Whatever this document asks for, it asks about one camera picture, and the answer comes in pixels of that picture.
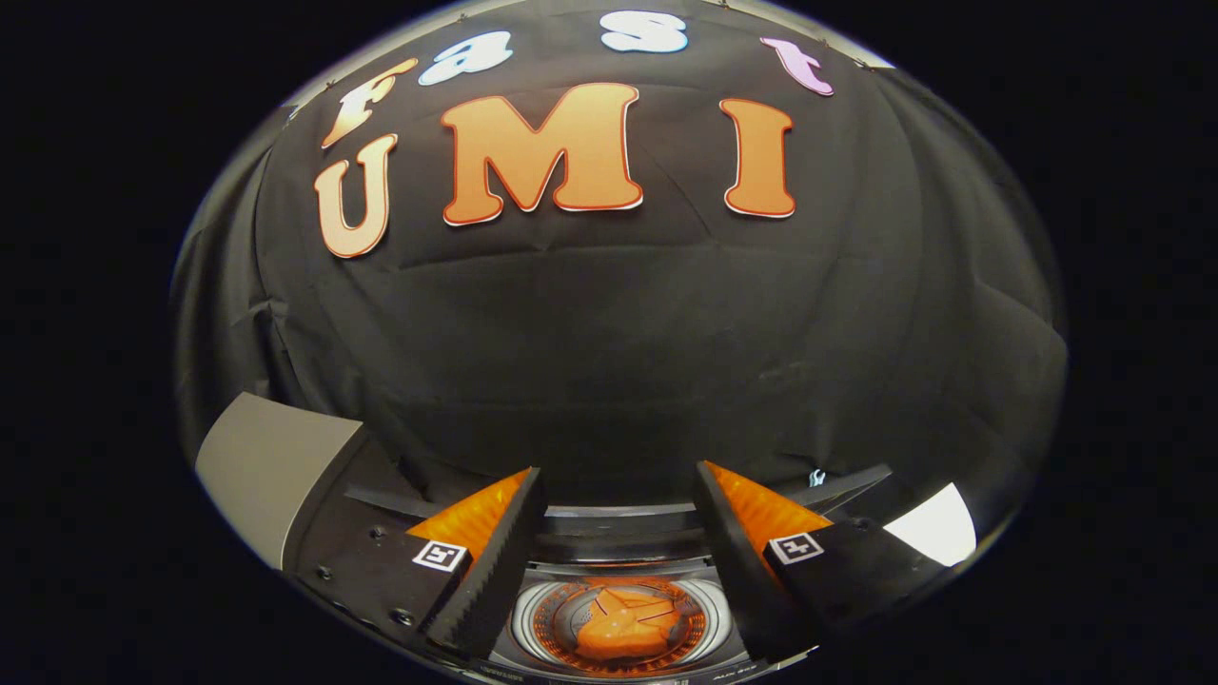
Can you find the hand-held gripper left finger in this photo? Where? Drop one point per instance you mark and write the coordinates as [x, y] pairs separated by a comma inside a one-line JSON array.
[[495, 571]]

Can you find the grey cabinet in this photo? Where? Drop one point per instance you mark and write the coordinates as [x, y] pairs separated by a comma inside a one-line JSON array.
[[266, 466]]

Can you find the white board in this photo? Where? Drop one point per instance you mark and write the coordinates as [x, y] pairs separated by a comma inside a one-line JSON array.
[[937, 528]]

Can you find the yellow polo shirt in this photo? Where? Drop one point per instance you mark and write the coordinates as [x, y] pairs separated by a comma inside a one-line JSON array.
[[628, 628]]

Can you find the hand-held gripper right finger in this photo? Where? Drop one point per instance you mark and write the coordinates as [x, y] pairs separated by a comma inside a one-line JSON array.
[[737, 571]]

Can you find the dark transparent washing machine lid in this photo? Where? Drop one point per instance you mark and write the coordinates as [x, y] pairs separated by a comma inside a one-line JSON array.
[[618, 538]]

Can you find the small light blue clip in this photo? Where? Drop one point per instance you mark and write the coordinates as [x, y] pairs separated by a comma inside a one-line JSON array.
[[816, 478]]

